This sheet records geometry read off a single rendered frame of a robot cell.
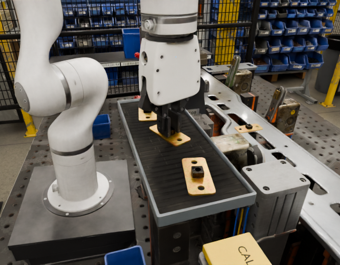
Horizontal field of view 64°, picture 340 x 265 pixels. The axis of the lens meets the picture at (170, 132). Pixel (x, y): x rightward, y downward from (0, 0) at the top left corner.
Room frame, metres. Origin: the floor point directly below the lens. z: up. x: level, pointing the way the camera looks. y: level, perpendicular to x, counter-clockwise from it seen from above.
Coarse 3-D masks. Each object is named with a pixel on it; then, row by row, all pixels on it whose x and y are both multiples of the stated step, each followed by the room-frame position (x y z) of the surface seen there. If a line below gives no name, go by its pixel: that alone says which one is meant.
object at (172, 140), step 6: (156, 126) 0.46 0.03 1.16; (156, 132) 0.44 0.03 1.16; (174, 132) 0.43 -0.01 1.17; (180, 132) 0.44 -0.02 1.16; (168, 138) 0.42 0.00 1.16; (174, 138) 0.42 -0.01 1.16; (180, 138) 0.42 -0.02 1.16; (186, 138) 0.42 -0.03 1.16; (174, 144) 0.40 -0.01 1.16; (180, 144) 0.40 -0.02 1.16
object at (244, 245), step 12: (228, 240) 0.20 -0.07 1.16; (240, 240) 0.20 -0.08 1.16; (252, 240) 0.20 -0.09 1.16; (204, 252) 0.19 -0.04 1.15; (216, 252) 0.19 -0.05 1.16; (228, 252) 0.19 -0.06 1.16; (240, 252) 0.19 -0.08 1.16; (252, 252) 0.19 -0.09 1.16; (216, 264) 0.17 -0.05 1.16; (228, 264) 0.17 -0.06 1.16; (240, 264) 0.17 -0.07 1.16; (252, 264) 0.17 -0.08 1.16; (264, 264) 0.17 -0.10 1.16
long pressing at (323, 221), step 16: (208, 80) 1.20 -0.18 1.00; (208, 96) 1.02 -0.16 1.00; (224, 96) 1.01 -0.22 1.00; (224, 112) 0.86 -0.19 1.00; (240, 112) 0.86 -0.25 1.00; (224, 128) 0.74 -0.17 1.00; (272, 128) 0.74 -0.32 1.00; (256, 144) 0.65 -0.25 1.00; (272, 144) 0.65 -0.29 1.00; (288, 144) 0.65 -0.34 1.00; (272, 160) 0.57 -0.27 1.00; (304, 160) 0.57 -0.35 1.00; (320, 176) 0.51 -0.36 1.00; (336, 176) 0.51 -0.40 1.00; (336, 192) 0.45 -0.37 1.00; (304, 208) 0.40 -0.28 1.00; (320, 208) 0.40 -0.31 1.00; (304, 224) 0.37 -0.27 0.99; (320, 224) 0.36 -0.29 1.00; (336, 224) 0.36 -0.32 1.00; (320, 240) 0.33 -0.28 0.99; (336, 240) 0.33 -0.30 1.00; (336, 256) 0.30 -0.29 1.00
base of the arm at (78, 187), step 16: (64, 160) 0.60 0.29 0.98; (80, 160) 0.62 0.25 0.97; (64, 176) 0.61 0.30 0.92; (80, 176) 0.61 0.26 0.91; (96, 176) 0.67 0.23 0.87; (48, 192) 0.64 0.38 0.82; (64, 192) 0.61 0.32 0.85; (80, 192) 0.61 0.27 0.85; (96, 192) 0.65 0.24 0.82; (64, 208) 0.58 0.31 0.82; (80, 208) 0.58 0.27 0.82
